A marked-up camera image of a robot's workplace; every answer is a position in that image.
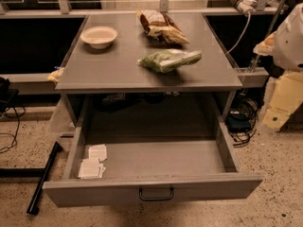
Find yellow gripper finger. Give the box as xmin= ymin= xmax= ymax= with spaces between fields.
xmin=253 ymin=32 xmax=276 ymax=56

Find green jalapeno chip bag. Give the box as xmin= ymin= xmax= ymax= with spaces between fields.
xmin=137 ymin=49 xmax=202 ymax=74

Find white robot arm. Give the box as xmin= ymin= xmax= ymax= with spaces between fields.
xmin=253 ymin=3 xmax=303 ymax=72

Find brown chip bag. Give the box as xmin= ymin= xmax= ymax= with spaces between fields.
xmin=136 ymin=9 xmax=188 ymax=44

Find grey cabinet with counter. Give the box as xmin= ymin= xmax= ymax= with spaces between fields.
xmin=55 ymin=12 xmax=243 ymax=128

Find open grey drawer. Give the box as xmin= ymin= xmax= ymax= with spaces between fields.
xmin=42 ymin=96 xmax=264 ymax=208

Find white power strip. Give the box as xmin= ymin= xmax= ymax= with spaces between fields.
xmin=229 ymin=0 xmax=256 ymax=16

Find white paper bowl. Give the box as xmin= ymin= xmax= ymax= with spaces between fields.
xmin=80 ymin=26 xmax=117 ymax=49

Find white paper packet upper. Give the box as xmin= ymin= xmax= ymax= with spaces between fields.
xmin=88 ymin=144 xmax=107 ymax=161

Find white paper packet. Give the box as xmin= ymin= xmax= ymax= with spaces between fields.
xmin=88 ymin=144 xmax=107 ymax=161
xmin=78 ymin=159 xmax=106 ymax=179

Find yellow object beside cabinet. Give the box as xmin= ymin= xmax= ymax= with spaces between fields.
xmin=47 ymin=68 xmax=64 ymax=83

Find white paper packet lower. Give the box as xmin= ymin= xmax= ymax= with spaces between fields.
xmin=78 ymin=159 xmax=106 ymax=179

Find black floor bar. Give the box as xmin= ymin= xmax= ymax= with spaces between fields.
xmin=27 ymin=142 xmax=62 ymax=216

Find grey side bracket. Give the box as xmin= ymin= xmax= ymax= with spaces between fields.
xmin=235 ymin=67 xmax=269 ymax=88

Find white cable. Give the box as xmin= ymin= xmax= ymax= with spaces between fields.
xmin=224 ymin=11 xmax=252 ymax=56

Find black cable bundle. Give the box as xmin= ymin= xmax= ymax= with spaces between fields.
xmin=225 ymin=97 xmax=260 ymax=148

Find black drawer handle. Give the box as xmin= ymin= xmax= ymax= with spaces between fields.
xmin=138 ymin=188 xmax=174 ymax=201

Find black cables left floor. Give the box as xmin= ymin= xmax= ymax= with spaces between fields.
xmin=0 ymin=76 xmax=27 ymax=155

